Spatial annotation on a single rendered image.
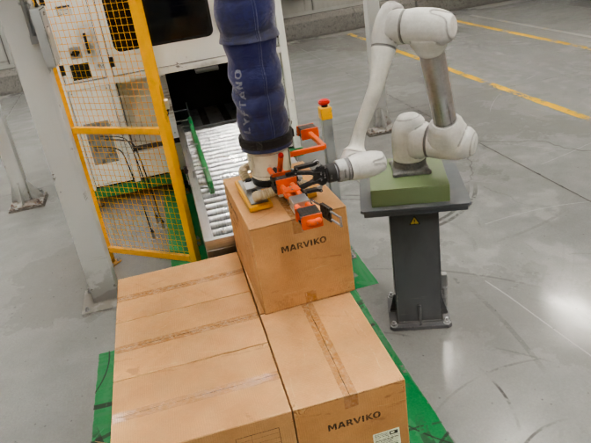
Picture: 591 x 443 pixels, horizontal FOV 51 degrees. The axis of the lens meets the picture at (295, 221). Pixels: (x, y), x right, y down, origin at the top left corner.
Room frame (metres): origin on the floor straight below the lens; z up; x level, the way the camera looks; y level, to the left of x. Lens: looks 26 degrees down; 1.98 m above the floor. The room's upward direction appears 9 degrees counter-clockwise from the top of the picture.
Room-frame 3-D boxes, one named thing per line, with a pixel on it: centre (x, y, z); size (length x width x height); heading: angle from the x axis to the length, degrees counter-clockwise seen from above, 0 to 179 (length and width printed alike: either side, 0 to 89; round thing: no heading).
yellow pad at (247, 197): (2.45, 0.16, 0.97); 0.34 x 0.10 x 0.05; 12
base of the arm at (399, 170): (2.77, -0.59, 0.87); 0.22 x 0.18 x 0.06; 174
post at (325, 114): (3.49, -0.27, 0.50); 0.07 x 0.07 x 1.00; 10
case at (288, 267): (2.47, 0.05, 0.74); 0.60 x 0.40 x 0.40; 12
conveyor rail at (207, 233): (3.94, 0.65, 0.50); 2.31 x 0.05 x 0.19; 10
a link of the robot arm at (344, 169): (2.26, -0.21, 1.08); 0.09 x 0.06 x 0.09; 12
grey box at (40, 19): (3.42, 1.15, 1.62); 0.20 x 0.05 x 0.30; 10
